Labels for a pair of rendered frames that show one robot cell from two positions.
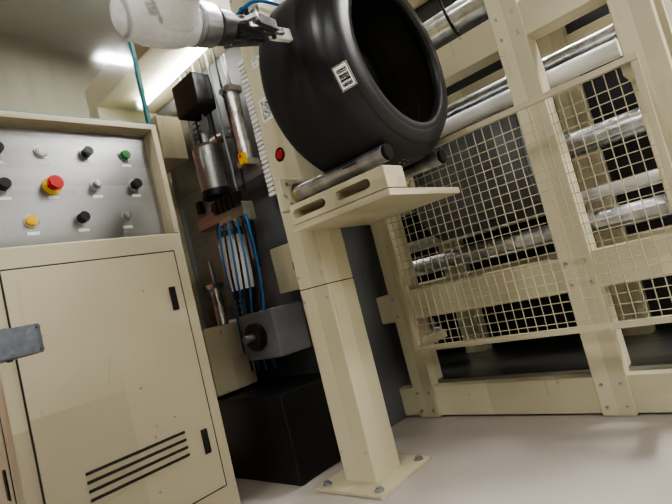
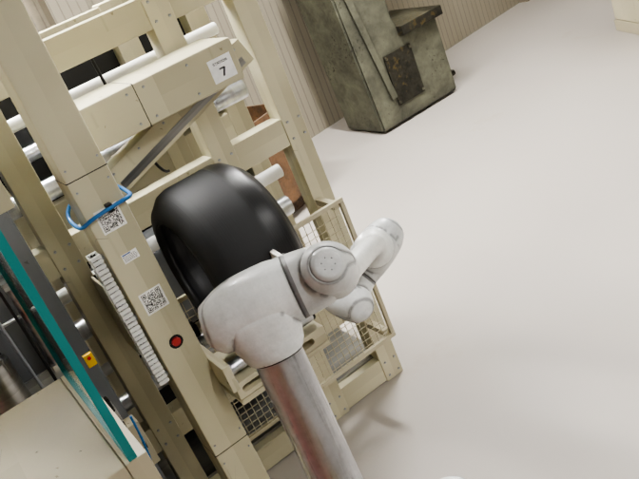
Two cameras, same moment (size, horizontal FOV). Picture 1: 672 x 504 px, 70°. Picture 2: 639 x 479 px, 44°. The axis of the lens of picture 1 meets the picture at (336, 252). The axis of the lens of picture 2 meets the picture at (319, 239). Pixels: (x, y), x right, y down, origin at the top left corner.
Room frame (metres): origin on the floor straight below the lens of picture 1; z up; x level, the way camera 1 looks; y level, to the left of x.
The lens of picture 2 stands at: (0.12, 1.89, 2.16)
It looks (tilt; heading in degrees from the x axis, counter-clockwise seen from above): 24 degrees down; 294
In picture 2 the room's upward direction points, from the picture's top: 23 degrees counter-clockwise
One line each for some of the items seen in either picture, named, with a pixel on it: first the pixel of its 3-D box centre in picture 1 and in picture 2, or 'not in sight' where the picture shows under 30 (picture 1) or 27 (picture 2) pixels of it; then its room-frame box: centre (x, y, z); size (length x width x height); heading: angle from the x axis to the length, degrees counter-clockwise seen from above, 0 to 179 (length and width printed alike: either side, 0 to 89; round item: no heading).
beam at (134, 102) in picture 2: not in sight; (148, 94); (1.56, -0.44, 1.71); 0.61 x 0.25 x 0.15; 49
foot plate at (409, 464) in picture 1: (373, 471); not in sight; (1.58, 0.06, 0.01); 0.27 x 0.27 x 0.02; 49
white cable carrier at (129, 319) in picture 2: (262, 127); (130, 319); (1.61, 0.14, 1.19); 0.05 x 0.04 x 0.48; 139
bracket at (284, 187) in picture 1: (326, 194); (206, 359); (1.54, -0.02, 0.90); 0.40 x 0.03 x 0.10; 139
